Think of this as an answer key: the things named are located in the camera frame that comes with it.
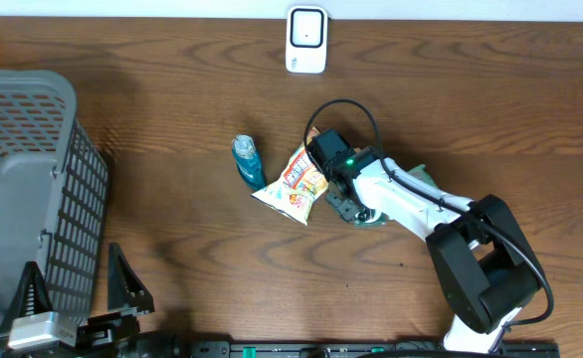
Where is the blue water bottle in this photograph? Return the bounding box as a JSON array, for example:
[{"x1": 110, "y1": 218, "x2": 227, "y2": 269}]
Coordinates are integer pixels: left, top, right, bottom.
[{"x1": 232, "y1": 134, "x2": 266, "y2": 191}]

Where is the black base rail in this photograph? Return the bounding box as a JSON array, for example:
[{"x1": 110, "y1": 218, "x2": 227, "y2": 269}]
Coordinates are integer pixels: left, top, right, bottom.
[{"x1": 180, "y1": 340, "x2": 561, "y2": 358}]

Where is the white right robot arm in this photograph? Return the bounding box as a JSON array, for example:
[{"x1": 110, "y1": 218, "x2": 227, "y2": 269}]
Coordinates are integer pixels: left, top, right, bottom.
[{"x1": 306, "y1": 129, "x2": 545, "y2": 353}]

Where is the white flushable wipes pack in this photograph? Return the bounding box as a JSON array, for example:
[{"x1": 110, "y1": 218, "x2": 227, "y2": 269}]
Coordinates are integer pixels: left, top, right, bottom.
[{"x1": 408, "y1": 164, "x2": 438, "y2": 189}]

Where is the orange snack chip bag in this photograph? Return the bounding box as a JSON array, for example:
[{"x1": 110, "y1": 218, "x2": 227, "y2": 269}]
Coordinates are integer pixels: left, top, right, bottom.
[{"x1": 252, "y1": 144, "x2": 328, "y2": 226}]

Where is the grey plastic shopping basket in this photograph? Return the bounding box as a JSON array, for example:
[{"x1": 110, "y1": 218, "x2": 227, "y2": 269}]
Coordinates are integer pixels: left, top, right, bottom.
[{"x1": 0, "y1": 70, "x2": 109, "y2": 327}]

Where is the green round-logo packet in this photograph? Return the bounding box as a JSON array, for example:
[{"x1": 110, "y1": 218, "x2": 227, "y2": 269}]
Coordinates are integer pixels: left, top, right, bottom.
[{"x1": 354, "y1": 211, "x2": 387, "y2": 228}]

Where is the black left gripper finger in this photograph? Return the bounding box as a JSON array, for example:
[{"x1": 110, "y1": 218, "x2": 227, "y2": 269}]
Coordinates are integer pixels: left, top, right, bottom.
[
  {"x1": 107, "y1": 243, "x2": 154, "y2": 316},
  {"x1": 0, "y1": 262, "x2": 53, "y2": 333}
]

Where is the white barcode scanner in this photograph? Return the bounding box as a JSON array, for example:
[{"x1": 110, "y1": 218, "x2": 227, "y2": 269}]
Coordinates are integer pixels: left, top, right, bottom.
[{"x1": 285, "y1": 6, "x2": 328, "y2": 74}]

